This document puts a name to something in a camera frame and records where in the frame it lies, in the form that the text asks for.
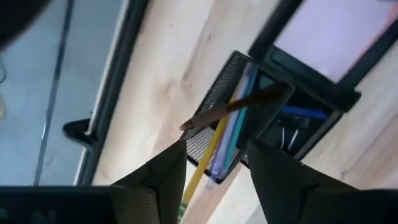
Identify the pink sticky note pad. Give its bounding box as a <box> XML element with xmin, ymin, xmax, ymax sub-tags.
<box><xmin>273</xmin><ymin>0</ymin><xmax>398</xmax><ymax>84</ymax></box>

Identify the brown pen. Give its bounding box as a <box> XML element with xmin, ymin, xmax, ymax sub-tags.
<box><xmin>179</xmin><ymin>82</ymin><xmax>290</xmax><ymax>131</ymax></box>

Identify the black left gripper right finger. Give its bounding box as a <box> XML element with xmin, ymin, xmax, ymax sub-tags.
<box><xmin>247</xmin><ymin>139</ymin><xmax>355</xmax><ymax>224</ymax></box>

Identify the purple pen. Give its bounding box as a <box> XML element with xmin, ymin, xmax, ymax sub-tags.
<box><xmin>206</xmin><ymin>62</ymin><xmax>257</xmax><ymax>189</ymax></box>

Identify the teal pen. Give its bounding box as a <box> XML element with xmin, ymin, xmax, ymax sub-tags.
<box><xmin>219</xmin><ymin>67</ymin><xmax>276</xmax><ymax>182</ymax></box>

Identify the yellow pencil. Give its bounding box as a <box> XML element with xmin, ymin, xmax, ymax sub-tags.
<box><xmin>177</xmin><ymin>93</ymin><xmax>246</xmax><ymax>222</ymax></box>

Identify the black binder clip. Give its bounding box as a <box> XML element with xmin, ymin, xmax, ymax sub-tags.
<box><xmin>275</xmin><ymin>114</ymin><xmax>312</xmax><ymax>152</ymax></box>

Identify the black mesh desk organizer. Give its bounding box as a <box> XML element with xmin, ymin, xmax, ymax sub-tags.
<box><xmin>180</xmin><ymin>0</ymin><xmax>398</xmax><ymax>185</ymax></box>

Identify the black aluminium table frame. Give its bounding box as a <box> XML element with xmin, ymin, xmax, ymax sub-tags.
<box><xmin>75</xmin><ymin>0</ymin><xmax>150</xmax><ymax>187</ymax></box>

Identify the blue pen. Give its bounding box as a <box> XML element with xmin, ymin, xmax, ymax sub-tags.
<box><xmin>281</xmin><ymin>105</ymin><xmax>330</xmax><ymax>121</ymax></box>

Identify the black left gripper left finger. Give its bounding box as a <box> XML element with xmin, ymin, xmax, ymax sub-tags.
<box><xmin>110</xmin><ymin>139</ymin><xmax>188</xmax><ymax>224</ymax></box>

